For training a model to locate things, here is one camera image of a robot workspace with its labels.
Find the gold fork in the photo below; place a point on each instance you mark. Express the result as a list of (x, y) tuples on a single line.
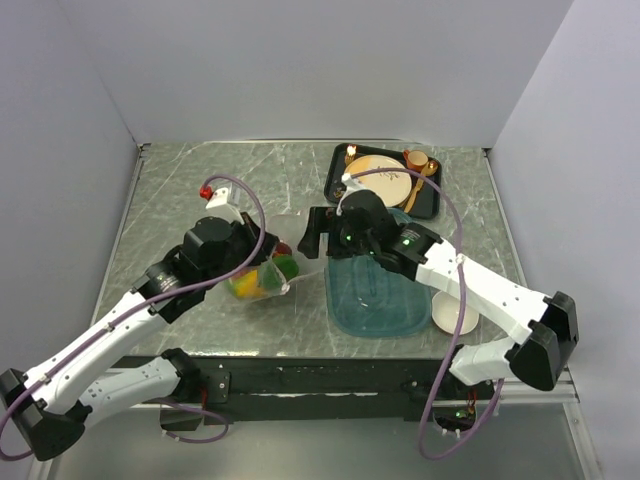
[(349, 157)]

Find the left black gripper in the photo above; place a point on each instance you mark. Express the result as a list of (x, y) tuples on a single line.
[(249, 231)]

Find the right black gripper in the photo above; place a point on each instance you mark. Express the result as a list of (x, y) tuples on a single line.
[(323, 219)]

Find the cream orange plate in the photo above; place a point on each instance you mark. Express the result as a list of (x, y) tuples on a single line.
[(392, 187)]

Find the black serving tray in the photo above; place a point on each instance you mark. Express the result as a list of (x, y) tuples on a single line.
[(427, 202)]

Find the white bowl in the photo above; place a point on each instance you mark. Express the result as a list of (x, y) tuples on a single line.
[(445, 314)]

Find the black base frame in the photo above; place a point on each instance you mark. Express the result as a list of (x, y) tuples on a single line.
[(289, 388)]

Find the orange small cup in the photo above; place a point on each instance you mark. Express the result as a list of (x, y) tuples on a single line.
[(415, 160)]

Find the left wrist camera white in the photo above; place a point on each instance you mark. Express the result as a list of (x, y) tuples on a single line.
[(222, 202)]

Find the green bell pepper toy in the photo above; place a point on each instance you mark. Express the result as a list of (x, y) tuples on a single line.
[(274, 274)]

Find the red apple toy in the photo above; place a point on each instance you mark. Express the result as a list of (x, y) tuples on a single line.
[(282, 249)]

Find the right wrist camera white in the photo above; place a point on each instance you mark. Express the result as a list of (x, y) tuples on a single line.
[(352, 185)]

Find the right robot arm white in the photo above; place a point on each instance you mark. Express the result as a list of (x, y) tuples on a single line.
[(541, 330)]

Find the gold spoon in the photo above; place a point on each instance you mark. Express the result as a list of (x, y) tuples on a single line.
[(428, 170)]

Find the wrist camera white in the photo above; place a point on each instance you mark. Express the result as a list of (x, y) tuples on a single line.
[(352, 185), (222, 202)]

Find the teal plastic food container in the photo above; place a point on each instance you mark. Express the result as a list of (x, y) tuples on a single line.
[(365, 300)]

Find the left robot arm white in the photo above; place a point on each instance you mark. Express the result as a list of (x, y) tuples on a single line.
[(53, 403)]

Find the yellow green mango toy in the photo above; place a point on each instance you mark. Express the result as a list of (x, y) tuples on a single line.
[(247, 287)]

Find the clear zip top bag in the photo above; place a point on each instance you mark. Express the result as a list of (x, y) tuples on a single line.
[(289, 228)]

